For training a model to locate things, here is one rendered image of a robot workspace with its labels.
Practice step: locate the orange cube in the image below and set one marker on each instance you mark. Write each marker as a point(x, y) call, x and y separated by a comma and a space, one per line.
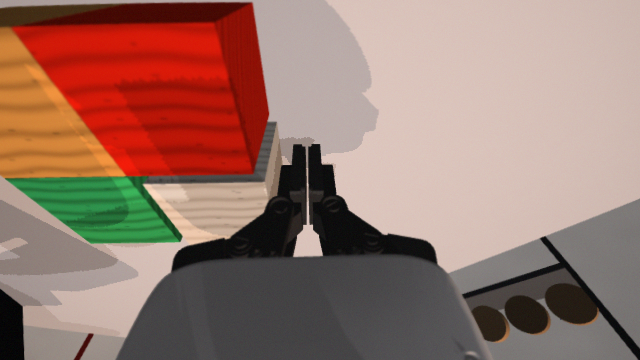
point(41, 135)

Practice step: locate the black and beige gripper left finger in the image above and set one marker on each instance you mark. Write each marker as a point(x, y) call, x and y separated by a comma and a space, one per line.
point(273, 233)

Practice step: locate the light wooden cube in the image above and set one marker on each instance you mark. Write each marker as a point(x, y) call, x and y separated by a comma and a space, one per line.
point(207, 207)

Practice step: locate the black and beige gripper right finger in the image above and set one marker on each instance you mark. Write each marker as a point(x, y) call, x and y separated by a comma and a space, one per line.
point(340, 231)

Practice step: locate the red wooden cube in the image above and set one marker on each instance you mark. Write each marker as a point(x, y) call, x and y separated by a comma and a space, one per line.
point(166, 88)

